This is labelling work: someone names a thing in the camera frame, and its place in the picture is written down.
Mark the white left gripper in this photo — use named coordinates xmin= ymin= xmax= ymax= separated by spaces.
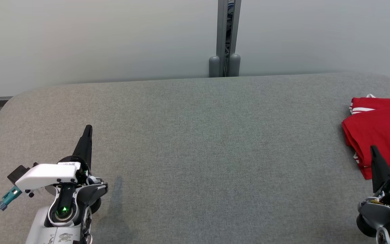
xmin=15 ymin=124 xmax=93 ymax=192

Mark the red and white basketball jersey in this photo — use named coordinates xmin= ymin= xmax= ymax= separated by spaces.
xmin=342 ymin=104 xmax=390 ymax=180

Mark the grey metal partition post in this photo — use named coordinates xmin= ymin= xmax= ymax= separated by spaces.
xmin=209 ymin=0 xmax=242 ymax=78

